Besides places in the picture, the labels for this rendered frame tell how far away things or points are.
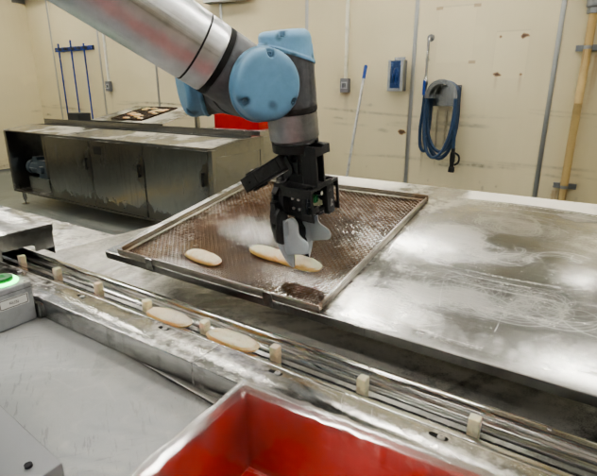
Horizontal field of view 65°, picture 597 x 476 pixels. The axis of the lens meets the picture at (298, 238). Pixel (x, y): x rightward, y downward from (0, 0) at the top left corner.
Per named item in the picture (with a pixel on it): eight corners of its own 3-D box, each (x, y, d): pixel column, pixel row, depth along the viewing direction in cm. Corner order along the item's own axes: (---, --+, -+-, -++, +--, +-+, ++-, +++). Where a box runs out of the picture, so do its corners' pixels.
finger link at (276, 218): (277, 246, 75) (276, 193, 72) (269, 245, 76) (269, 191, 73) (296, 239, 79) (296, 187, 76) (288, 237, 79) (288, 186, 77)
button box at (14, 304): (-21, 339, 86) (-34, 283, 83) (23, 322, 93) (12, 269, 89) (2, 352, 82) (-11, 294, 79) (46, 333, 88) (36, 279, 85)
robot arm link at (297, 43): (243, 33, 66) (298, 26, 69) (253, 112, 71) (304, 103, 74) (264, 33, 60) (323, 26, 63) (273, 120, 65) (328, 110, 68)
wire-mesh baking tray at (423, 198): (118, 254, 101) (116, 248, 100) (260, 178, 137) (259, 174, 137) (319, 314, 74) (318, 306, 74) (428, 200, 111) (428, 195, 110)
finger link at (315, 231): (329, 263, 80) (320, 217, 75) (301, 255, 83) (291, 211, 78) (339, 253, 82) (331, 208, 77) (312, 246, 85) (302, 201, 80)
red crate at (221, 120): (213, 127, 443) (213, 113, 439) (236, 125, 472) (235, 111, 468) (258, 129, 419) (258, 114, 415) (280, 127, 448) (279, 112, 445)
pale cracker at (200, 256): (180, 256, 97) (179, 251, 96) (195, 248, 99) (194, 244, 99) (212, 268, 91) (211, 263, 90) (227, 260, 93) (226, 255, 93)
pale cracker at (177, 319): (141, 315, 82) (140, 309, 81) (158, 307, 85) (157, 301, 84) (181, 331, 76) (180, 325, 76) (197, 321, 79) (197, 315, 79)
